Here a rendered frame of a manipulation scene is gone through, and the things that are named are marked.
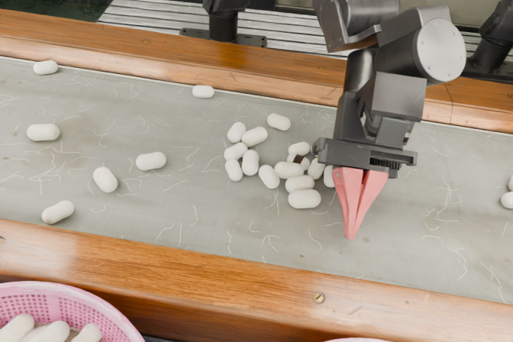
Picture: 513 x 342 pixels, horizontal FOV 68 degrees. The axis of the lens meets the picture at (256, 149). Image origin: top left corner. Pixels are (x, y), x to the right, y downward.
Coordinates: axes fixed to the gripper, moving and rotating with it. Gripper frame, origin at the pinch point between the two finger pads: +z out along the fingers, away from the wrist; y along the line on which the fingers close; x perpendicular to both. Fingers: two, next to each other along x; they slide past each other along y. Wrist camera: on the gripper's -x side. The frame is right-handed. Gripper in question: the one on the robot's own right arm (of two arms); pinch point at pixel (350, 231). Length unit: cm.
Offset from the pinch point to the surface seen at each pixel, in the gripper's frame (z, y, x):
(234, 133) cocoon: -9.7, -14.9, 8.2
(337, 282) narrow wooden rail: 4.6, -1.7, -4.8
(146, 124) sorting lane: -9.3, -27.5, 10.2
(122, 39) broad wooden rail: -24.4, -37.6, 19.7
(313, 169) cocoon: -6.4, -4.2, 5.6
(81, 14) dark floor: -92, -137, 177
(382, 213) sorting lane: -2.4, 4.5, 4.4
